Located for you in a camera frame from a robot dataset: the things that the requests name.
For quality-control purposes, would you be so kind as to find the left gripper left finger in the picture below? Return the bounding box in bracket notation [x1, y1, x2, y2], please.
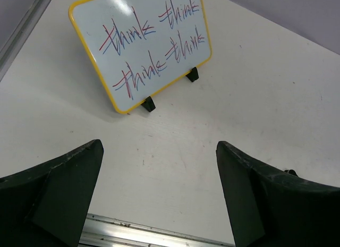
[1, 139, 104, 246]

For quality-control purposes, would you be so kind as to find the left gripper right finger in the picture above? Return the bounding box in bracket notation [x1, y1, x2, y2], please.
[216, 141, 339, 246]

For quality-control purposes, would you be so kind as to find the yellow framed whiteboard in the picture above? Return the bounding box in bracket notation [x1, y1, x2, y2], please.
[69, 0, 212, 114]

